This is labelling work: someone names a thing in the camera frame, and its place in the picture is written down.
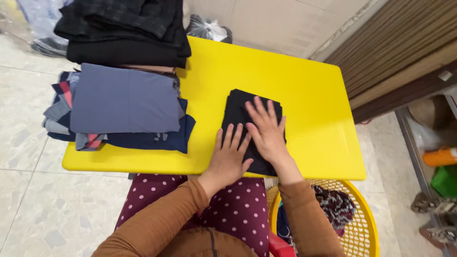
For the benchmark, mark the person's left hand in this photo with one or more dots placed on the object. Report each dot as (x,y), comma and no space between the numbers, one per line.
(226,162)

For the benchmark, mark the person's right hand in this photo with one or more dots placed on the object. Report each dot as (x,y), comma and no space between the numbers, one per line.
(269,137)

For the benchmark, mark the small black garment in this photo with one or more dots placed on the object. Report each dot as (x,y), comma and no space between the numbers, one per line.
(236,109)

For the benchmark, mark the maroon polka dot trousers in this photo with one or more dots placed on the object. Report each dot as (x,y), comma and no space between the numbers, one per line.
(235,207)

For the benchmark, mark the yellow plastic table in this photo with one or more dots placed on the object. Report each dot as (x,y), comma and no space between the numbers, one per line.
(307,107)

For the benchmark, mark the navy blue folded garment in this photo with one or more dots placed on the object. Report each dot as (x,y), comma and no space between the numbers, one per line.
(171,141)

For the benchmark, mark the brown ribbed shirt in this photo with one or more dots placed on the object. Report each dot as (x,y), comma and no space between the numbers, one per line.
(210,244)

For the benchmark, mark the blue crumpled garment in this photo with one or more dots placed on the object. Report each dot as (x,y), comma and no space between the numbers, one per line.
(284,225)

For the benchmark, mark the dark patterned crumpled garment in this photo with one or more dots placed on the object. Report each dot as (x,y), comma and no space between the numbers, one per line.
(335,207)

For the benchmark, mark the red plastic stool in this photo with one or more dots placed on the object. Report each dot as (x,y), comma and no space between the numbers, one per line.
(280,248)

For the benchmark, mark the grey-blue folded garment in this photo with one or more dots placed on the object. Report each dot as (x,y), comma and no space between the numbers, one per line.
(125,98)

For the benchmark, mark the black plastic bag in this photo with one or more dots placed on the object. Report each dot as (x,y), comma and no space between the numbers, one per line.
(209,30)

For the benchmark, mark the yellow plastic laundry basket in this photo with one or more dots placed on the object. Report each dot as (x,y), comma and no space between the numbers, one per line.
(362,228)

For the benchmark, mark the brown ribbed wooden door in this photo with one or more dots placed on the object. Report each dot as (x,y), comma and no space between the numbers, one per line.
(389,50)

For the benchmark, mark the thick black folded garment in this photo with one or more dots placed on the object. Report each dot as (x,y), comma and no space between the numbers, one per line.
(125,53)

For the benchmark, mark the metal shelf rack with items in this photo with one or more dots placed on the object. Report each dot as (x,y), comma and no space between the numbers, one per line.
(435,171)

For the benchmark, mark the red grey striped folded garment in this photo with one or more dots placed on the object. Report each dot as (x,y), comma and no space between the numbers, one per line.
(61,103)

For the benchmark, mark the dark grey textured folded garment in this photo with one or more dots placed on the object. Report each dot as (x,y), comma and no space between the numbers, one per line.
(121,18)

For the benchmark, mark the clear plastic bag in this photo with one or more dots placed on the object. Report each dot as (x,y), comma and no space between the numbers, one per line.
(43,21)

